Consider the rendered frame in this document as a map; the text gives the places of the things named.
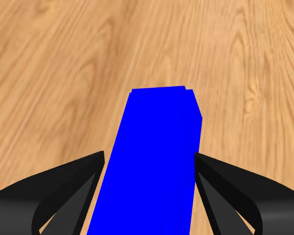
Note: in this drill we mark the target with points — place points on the blue hollow socket block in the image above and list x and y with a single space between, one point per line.
152 159

